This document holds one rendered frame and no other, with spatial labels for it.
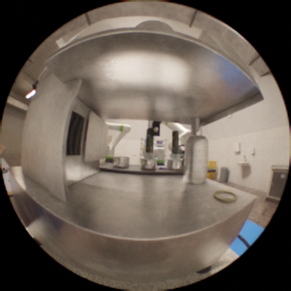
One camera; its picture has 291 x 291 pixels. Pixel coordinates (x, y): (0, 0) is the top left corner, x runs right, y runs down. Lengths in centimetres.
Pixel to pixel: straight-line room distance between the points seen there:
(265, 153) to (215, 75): 354
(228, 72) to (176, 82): 8
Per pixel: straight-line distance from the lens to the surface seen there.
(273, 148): 358
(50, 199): 16
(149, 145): 37
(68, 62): 15
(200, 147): 25
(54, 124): 15
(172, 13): 243
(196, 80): 15
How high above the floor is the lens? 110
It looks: 4 degrees up
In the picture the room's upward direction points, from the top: 3 degrees clockwise
